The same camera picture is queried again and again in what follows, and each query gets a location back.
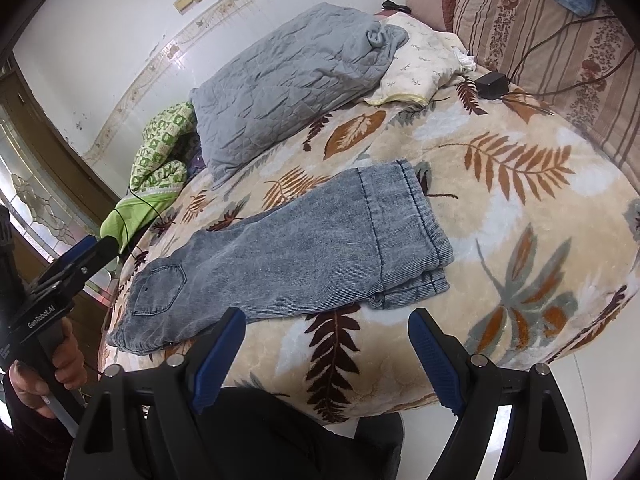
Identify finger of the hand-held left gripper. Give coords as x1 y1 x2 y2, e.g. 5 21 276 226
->
30 236 121 301
42 236 99 281

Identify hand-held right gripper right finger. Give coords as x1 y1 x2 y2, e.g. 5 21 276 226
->
407 307 588 480

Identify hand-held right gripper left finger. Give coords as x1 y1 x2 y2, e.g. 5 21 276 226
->
64 306 247 480

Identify grey denim pants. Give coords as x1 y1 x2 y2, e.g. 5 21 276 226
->
106 159 455 357

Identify person's left forearm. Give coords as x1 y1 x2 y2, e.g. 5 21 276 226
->
0 405 76 480

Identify person's left hand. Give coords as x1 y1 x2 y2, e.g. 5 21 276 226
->
6 319 87 420

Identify lime green cloth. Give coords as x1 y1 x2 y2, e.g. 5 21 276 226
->
100 192 181 253

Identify patterned glass door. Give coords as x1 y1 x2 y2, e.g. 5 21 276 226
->
0 105 121 306

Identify person's dark trousers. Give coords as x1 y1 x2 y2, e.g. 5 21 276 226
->
195 385 405 480

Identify green patterned blanket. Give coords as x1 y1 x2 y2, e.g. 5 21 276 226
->
129 101 198 196

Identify leaf print blanket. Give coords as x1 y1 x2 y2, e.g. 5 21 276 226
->
97 67 640 426

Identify grey quilted pillow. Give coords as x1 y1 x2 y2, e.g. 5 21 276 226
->
189 2 410 183

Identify black power adapter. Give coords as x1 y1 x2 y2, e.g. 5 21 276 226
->
474 72 508 100

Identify cream printed pillow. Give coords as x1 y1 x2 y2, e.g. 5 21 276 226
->
364 11 478 107

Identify striped floral cushion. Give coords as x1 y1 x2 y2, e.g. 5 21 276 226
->
452 0 640 178

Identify thin black cable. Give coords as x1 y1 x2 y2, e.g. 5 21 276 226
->
117 185 166 256

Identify black adapter cable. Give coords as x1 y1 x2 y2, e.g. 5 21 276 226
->
492 7 640 116

